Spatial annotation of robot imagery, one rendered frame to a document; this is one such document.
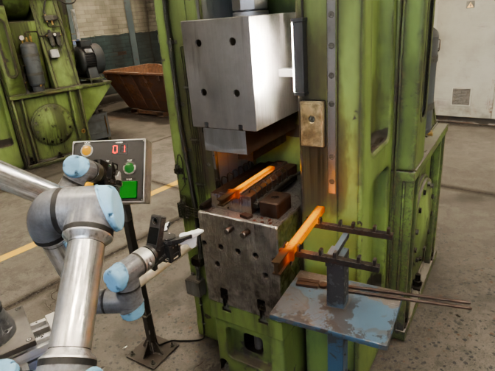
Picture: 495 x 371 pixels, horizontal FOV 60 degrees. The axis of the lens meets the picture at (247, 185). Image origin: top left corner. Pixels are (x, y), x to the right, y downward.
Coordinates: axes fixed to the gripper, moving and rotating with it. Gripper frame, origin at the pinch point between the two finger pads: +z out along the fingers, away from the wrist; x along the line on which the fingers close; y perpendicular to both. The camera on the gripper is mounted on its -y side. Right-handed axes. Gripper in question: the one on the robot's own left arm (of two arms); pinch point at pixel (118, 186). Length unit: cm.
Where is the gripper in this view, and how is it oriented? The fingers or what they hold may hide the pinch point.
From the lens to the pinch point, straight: 182.7
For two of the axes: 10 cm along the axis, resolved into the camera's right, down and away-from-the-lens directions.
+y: -0.1, -9.9, 1.4
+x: -9.9, 0.3, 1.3
